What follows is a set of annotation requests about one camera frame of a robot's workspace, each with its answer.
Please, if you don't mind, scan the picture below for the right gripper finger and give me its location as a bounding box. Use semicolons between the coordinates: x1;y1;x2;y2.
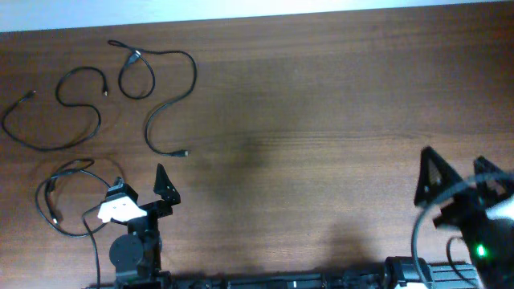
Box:
473;156;513;201
414;146;463;208

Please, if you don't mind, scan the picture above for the black micro USB cable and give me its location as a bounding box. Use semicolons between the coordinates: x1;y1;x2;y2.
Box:
34;157;113;238

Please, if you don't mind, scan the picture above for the thin black USB cable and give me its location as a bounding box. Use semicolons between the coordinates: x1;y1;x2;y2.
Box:
0;65;110;153

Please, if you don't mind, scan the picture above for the thick black HDMI cable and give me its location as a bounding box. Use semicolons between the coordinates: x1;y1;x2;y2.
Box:
107;39;198;158

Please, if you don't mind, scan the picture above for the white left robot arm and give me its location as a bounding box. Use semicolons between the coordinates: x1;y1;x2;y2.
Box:
98;164;181;289

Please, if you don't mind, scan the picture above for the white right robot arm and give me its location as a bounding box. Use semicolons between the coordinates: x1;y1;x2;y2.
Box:
382;146;513;288

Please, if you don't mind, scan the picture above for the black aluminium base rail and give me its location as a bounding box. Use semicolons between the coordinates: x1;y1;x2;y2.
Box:
84;261;479;289

